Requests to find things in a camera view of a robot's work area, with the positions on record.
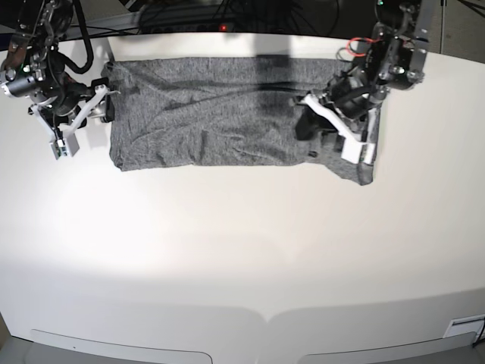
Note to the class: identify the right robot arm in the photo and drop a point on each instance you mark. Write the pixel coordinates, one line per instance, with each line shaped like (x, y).
(35, 68)

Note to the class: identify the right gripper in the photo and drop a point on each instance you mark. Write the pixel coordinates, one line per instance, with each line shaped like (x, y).
(65, 109)

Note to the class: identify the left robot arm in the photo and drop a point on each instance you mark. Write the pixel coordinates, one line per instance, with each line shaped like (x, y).
(394, 59)

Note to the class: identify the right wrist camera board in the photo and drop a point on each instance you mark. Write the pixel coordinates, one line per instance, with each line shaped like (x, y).
(65, 147)

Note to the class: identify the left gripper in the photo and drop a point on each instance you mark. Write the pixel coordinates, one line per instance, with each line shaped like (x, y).
(349, 107)

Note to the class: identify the black power strip red light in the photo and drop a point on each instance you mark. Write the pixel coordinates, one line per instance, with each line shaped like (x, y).
(197, 27)

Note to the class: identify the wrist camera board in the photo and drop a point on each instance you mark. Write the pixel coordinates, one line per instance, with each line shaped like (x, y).
(65, 147)
(358, 152)

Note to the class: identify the grey long-sleeve T-shirt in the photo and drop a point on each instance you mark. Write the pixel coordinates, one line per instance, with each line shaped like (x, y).
(220, 112)

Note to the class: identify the thin metal pole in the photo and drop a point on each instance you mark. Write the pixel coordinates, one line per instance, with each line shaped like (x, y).
(443, 4)

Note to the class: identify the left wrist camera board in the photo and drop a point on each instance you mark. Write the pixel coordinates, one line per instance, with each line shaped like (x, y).
(358, 152)

